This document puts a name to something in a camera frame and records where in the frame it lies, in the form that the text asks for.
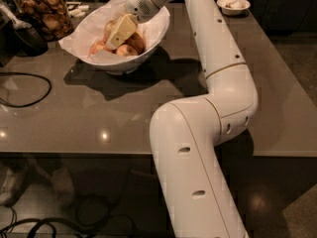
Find black cable on table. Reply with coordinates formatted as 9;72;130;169
0;71;53;109

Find right white shoe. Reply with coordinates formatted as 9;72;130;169
51;166;75;207

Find small white bowl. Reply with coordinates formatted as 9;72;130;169
217;0;251;16

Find glass jar of chips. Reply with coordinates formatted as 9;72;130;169
14;0;73;42

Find black floor cables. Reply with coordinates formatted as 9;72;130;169
0;206;97;238

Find left white shoe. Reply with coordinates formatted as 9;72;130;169
0;166;29;206

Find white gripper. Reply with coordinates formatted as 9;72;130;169
106;0;159;50

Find large white bowl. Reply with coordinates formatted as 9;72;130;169
67;0;171;76

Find white shoe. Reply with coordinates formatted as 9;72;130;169
51;166;75;207
0;166;29;206

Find white paper liner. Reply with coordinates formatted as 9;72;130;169
58;0;171;66

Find left red apple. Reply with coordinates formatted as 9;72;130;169
89;41;114;55

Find white packets behind bowl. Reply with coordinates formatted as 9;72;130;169
67;4;90;18

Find black round device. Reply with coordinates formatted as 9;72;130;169
0;1;48;57

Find front red apple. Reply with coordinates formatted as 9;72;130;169
116;45;138;57

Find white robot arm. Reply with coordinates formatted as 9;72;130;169
107;0;259;238

